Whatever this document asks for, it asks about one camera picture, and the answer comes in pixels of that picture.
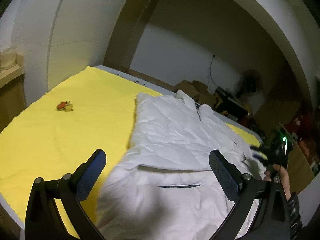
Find white puffer jacket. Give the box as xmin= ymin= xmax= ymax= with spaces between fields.
xmin=96 ymin=93 xmax=265 ymax=239

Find person right forearm black sleeve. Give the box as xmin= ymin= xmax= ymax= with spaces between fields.
xmin=287 ymin=192 xmax=303 ymax=239

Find person right hand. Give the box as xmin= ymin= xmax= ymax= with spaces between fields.
xmin=273 ymin=164 xmax=291 ymax=200

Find black yellow printed box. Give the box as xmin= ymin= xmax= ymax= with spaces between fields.
xmin=213 ymin=87 xmax=250 ymax=122

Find black standing fan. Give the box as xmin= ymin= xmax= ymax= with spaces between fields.
xmin=238 ymin=69 xmax=263 ymax=96

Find cardboard boxes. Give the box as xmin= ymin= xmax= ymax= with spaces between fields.
xmin=175 ymin=80 xmax=215 ymax=108

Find yellow towel blanket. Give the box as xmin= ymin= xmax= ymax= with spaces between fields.
xmin=1 ymin=67 xmax=265 ymax=239

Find wooden counter cabinet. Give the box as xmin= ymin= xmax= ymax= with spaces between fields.
xmin=0 ymin=65 xmax=26 ymax=131

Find clear plastic container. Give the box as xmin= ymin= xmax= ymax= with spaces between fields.
xmin=1 ymin=47 xmax=17 ymax=70

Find wooden wardrobe door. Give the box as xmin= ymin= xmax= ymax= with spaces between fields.
xmin=104 ymin=0 xmax=159 ymax=72

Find black wall cable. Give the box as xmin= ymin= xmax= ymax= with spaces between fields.
xmin=208 ymin=54 xmax=217 ymax=93

